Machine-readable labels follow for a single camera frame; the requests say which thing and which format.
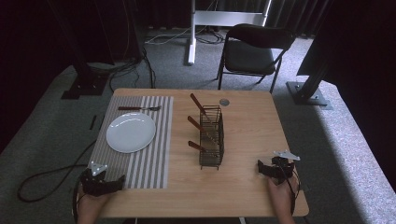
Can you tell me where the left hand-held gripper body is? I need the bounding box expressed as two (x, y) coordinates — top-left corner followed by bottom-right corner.
(81, 161), (113, 197)

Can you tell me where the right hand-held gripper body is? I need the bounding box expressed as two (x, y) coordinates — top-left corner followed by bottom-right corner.
(270, 150), (302, 185)

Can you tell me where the person's left hand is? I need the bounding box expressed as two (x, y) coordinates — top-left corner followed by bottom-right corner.
(76, 184), (110, 216)

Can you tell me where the person's right hand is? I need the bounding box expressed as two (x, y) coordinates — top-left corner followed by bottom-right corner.
(267, 175), (297, 214)

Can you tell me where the grey striped placemat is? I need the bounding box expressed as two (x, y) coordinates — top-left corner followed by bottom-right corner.
(88, 95), (175, 189)

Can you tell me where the white round plate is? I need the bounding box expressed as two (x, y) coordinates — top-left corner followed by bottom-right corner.
(106, 112), (157, 154)

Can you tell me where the black folding chair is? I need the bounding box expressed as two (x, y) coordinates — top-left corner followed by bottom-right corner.
(217, 23), (296, 94)

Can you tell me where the white metal stand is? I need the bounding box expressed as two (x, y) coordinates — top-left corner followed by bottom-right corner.
(186, 0), (273, 66)

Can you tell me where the left hand-held gripper cable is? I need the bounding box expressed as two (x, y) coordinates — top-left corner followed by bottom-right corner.
(71, 175), (85, 223)

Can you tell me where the hand-held gripper cable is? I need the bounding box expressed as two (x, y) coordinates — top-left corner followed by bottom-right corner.
(71, 175), (85, 223)
(276, 160), (302, 217)

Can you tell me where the right hand-held gripper cable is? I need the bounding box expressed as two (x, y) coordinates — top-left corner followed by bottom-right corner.
(276, 160), (302, 217)

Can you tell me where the black floor cable loop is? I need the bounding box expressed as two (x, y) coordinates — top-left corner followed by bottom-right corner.
(17, 139), (98, 203)

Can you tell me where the black wire cutlery basket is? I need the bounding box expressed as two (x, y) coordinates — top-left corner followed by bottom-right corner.
(198, 105), (226, 171)

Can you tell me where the wooden-handled cutlery piece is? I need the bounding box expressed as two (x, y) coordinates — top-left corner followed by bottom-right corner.
(187, 140), (219, 157)
(190, 92), (216, 126)
(187, 115), (219, 146)

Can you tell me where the wooden-handled fork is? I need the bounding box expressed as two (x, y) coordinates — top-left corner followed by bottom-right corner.
(118, 105), (163, 112)

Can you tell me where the black stand with base plate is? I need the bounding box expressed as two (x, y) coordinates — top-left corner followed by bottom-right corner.
(46, 0), (110, 101)
(286, 46), (333, 111)

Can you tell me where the black cable bundle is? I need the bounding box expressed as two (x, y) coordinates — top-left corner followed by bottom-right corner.
(88, 46), (157, 91)

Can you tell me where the white floor cable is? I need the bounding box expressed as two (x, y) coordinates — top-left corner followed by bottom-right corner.
(145, 26), (192, 46)

